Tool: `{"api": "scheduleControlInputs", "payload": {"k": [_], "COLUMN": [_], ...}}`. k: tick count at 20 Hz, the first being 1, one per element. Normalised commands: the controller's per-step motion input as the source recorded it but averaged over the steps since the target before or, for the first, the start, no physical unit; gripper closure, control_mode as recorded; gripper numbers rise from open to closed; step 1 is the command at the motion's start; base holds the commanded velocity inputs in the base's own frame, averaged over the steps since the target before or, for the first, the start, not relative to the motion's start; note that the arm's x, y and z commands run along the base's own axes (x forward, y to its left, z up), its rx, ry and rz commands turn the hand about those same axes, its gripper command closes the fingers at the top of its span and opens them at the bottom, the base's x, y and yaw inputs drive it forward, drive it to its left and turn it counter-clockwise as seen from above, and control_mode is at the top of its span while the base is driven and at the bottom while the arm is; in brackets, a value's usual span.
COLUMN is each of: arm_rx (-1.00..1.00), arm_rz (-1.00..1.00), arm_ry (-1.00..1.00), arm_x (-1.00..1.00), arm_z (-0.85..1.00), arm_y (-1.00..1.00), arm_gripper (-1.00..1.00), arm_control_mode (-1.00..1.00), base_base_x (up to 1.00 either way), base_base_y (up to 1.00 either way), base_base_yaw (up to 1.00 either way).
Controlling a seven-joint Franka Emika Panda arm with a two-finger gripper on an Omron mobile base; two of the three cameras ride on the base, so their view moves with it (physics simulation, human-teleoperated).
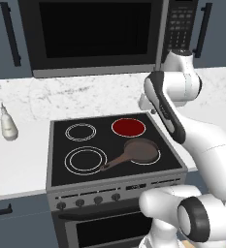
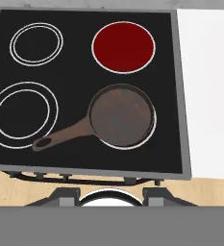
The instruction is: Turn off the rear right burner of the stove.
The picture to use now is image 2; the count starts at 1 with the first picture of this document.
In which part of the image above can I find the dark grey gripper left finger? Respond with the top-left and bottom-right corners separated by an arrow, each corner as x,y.
24,186 -> 82,208

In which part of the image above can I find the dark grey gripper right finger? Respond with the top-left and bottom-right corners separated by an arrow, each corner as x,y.
142,186 -> 200,208

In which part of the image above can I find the white and black round thing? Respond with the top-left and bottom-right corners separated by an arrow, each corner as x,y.
79,188 -> 144,208

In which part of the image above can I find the brown frying pan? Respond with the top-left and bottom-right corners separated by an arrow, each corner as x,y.
31,83 -> 158,154

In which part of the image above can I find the black oven door handle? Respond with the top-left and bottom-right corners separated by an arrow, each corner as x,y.
18,174 -> 157,187

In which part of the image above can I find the black glass hob grey frame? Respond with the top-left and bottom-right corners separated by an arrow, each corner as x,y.
0,7 -> 193,182

